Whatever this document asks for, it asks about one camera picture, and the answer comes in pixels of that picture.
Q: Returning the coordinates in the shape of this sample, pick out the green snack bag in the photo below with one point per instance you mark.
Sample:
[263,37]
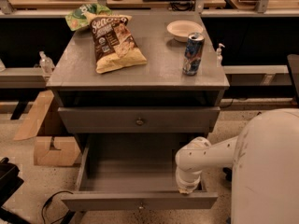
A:
[76,19]

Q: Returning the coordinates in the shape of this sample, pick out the cardboard box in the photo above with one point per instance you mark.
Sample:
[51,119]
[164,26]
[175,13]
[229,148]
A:
[53,145]

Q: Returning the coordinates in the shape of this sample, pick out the brown yellow chip bag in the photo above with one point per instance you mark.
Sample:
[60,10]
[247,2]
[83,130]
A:
[114,45]

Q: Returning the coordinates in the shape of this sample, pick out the white bowl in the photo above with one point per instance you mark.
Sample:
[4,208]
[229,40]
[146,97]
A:
[181,29]

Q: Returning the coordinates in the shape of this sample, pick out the blue drink can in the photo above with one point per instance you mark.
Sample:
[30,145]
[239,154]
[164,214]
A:
[193,53]

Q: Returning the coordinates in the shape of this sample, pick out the small pump bottle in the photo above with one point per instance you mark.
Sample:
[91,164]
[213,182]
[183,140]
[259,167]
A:
[219,53]

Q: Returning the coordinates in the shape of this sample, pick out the clear sanitizer bottle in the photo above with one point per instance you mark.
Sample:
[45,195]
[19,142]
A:
[46,63]

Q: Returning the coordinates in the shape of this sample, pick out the black equipment left corner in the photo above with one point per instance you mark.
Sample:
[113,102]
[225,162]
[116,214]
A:
[9,183]

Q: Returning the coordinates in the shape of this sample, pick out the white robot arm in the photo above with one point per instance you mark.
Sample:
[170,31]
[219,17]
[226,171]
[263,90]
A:
[264,159]

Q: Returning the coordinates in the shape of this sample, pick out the grey drawer cabinet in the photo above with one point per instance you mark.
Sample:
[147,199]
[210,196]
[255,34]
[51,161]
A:
[158,83]

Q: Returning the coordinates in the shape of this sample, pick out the grey top drawer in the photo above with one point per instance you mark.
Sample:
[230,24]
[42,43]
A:
[139,119]

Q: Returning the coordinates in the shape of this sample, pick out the grey drawer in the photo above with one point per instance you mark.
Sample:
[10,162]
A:
[132,171]
[139,119]

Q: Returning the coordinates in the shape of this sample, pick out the black stand leg left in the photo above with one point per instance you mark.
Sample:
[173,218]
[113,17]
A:
[68,217]

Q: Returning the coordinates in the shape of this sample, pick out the black rolling stand base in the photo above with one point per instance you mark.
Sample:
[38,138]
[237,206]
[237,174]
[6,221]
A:
[229,173]

